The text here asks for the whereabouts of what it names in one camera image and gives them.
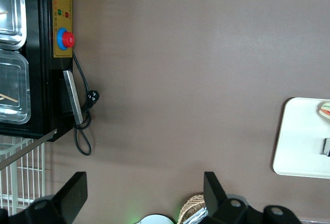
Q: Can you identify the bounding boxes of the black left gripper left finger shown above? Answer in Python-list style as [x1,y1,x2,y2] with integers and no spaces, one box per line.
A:
[24,171,89,224]

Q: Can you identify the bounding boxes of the shiny metal food container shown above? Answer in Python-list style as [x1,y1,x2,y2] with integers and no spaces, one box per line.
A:
[0,50,32,124]
[0,0,27,51]

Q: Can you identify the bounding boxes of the stacked foil containers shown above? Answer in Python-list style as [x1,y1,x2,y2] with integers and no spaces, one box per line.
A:
[183,206,209,224]

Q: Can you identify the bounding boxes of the silver machine handle bar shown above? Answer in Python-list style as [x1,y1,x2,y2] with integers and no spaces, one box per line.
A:
[62,70,84,126]

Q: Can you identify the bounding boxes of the wicker basket with foil containers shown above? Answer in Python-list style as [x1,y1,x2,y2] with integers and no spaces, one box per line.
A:
[178,194,207,224]

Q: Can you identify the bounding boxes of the white wire rack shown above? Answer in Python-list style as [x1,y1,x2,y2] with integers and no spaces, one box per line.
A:
[0,135,46,217]

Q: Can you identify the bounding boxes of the black power cable with plug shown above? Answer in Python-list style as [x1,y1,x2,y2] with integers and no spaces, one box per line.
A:
[72,52,101,156]

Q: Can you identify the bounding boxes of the cream serving tray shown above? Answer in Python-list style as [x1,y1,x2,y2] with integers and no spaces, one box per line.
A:
[272,97,330,179]

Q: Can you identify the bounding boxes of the black sealing machine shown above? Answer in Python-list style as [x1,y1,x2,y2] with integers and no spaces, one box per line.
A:
[0,0,88,142]

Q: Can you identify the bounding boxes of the wrapped sandwich on tray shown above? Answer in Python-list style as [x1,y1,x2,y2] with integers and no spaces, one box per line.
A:
[317,100,330,122]

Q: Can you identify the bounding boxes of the red emergency stop button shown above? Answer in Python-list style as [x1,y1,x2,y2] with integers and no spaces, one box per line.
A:
[56,27,76,51]

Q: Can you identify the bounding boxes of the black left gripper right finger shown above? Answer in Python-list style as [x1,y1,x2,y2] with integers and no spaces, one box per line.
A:
[203,171,258,224]

